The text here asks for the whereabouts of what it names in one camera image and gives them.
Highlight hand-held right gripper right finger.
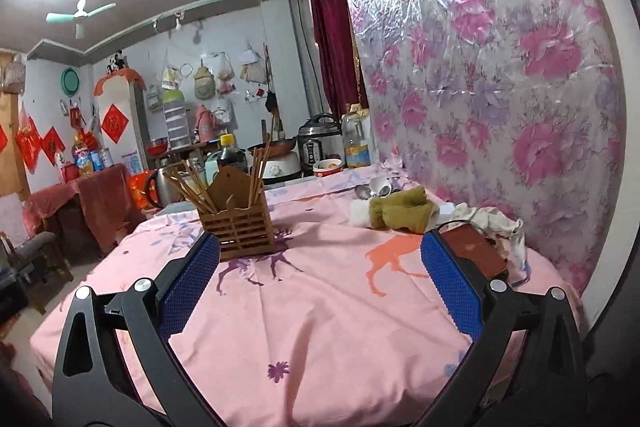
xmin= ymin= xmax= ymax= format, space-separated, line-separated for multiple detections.
xmin=415 ymin=228 xmax=588 ymax=427

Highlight soy sauce bottle yellow cap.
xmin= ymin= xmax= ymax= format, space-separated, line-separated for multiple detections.
xmin=216 ymin=134 xmax=249 ymax=176

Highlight stacked container green lid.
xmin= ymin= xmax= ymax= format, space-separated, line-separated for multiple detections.
xmin=162 ymin=89 xmax=190 ymax=148

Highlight beige hanging bag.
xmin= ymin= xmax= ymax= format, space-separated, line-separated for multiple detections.
xmin=239 ymin=47 xmax=268 ymax=84

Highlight cooking oil bottle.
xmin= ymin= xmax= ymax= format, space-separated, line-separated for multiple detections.
xmin=72 ymin=134 xmax=96 ymax=178

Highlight pale green rice cooker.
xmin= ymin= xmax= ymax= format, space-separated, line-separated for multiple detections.
xmin=205 ymin=152 xmax=222 ymax=188

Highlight beige hanging pouch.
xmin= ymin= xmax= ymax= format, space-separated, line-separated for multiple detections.
xmin=194 ymin=62 xmax=215 ymax=100

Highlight white refrigerator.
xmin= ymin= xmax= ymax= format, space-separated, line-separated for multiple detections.
xmin=97 ymin=77 xmax=151 ymax=174

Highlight cushioned wooden chair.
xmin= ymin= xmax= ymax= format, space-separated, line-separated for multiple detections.
xmin=0 ymin=194 xmax=74 ymax=314

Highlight orange gift box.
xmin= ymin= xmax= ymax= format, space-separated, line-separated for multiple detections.
xmin=129 ymin=172 xmax=151 ymax=210

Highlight red hanging decoration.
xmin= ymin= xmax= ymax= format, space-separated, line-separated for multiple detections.
xmin=15 ymin=107 xmax=42 ymax=174

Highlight orange cloth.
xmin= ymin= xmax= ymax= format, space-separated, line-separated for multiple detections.
xmin=93 ymin=68 xmax=147 ymax=96

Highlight clear hanging handbag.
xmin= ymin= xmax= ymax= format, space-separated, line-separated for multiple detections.
xmin=0 ymin=54 xmax=26 ymax=96

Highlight light blue cloth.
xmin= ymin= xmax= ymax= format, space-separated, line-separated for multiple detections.
xmin=150 ymin=202 xmax=202 ymax=221

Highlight brown frying pan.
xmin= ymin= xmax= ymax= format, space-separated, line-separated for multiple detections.
xmin=247 ymin=137 xmax=301 ymax=156

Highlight dark red curtain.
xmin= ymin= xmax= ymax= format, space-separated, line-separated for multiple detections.
xmin=306 ymin=0 xmax=370 ymax=118

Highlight steel electric kettle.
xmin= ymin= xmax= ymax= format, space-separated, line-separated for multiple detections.
xmin=145 ymin=167 xmax=177 ymax=208

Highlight olive mitten white cuff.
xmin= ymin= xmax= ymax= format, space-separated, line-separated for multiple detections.
xmin=350 ymin=186 xmax=439 ymax=234

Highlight white cloth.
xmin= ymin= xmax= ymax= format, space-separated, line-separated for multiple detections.
xmin=440 ymin=202 xmax=527 ymax=279

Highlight pink thermos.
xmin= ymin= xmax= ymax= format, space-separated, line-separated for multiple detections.
xmin=195 ymin=104 xmax=217 ymax=143

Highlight dark red table cover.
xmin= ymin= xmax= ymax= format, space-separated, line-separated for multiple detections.
xmin=25 ymin=164 xmax=133 ymax=254

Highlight silver electric pressure cooker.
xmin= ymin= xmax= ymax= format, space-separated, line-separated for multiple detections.
xmin=298 ymin=113 xmax=343 ymax=166

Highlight green ceiling fan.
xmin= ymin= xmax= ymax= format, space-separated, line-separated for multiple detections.
xmin=46 ymin=0 xmax=117 ymax=39

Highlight pink deer print tablecloth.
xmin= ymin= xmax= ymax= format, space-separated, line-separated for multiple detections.
xmin=30 ymin=167 xmax=583 ymax=427

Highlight wooden door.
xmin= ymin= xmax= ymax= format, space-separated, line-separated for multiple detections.
xmin=0 ymin=92 xmax=32 ymax=198

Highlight floral wall covering sheet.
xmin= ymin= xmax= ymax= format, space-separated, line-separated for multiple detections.
xmin=332 ymin=0 xmax=628 ymax=323

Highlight clear bottle yellow label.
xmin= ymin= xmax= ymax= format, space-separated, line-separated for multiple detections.
xmin=341 ymin=104 xmax=373 ymax=170

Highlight hanging bag red contents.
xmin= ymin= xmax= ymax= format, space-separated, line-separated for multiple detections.
xmin=216 ymin=53 xmax=235 ymax=96

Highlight black hanging ladle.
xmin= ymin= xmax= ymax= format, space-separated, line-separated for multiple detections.
xmin=265 ymin=47 xmax=279 ymax=114

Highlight wooden utensil holder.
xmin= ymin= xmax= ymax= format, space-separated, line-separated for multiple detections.
xmin=200 ymin=167 xmax=276 ymax=262

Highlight white electric stove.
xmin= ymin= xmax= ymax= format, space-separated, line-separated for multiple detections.
xmin=260 ymin=152 xmax=304 ymax=186

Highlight red white bowl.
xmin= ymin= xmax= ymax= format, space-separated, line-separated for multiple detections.
xmin=313 ymin=158 xmax=344 ymax=178

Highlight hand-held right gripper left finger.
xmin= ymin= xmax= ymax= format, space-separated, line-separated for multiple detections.
xmin=51 ymin=231 xmax=222 ymax=427

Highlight bundle of wooden chopsticks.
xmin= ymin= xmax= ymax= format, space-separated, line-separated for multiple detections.
xmin=167 ymin=132 xmax=273 ymax=214

